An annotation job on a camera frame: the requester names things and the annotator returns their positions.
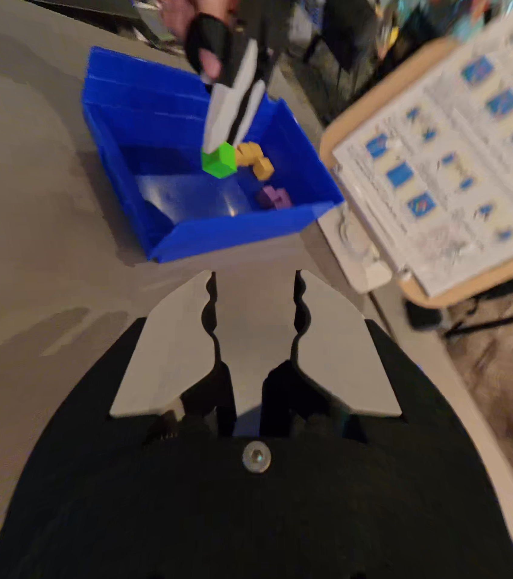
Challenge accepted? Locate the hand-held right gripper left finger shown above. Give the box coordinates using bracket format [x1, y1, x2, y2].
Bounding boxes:
[109, 271, 221, 417]

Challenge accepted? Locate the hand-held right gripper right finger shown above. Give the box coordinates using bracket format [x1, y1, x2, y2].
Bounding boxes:
[291, 269, 403, 417]

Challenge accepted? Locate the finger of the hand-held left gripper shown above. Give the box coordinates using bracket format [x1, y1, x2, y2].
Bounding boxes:
[234, 80, 268, 147]
[202, 38, 261, 155]

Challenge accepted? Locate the green wooden cube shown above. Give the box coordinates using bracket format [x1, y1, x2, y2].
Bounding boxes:
[201, 142, 238, 179]

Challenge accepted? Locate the blue plastic bin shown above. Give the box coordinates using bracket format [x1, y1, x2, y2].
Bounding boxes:
[81, 46, 344, 263]

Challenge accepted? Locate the grey desk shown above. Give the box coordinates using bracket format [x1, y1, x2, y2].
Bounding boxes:
[0, 0, 513, 579]

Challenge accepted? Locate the person's left hand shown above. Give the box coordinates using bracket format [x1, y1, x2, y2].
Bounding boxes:
[159, 0, 240, 81]

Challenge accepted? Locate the black power brick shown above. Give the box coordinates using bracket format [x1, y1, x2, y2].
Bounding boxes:
[406, 298, 445, 331]

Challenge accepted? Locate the white board stand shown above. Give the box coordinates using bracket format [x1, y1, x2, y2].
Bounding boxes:
[317, 203, 394, 295]

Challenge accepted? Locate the black office chair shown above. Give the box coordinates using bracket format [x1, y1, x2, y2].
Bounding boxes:
[445, 271, 513, 339]
[303, 0, 380, 113]

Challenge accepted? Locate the printed instruction sheet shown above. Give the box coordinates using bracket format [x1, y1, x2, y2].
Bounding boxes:
[333, 0, 513, 296]

